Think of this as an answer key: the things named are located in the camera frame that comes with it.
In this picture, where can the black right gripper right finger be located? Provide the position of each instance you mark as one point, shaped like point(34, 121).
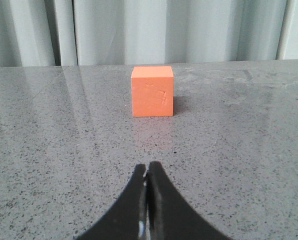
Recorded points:
point(170, 216)

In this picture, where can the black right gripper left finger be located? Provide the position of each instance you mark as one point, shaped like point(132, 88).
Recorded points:
point(126, 218)

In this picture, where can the orange foam cube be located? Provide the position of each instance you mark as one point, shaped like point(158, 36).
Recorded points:
point(152, 90)

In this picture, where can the pale green curtain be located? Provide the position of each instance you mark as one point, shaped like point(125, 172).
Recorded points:
point(136, 32)

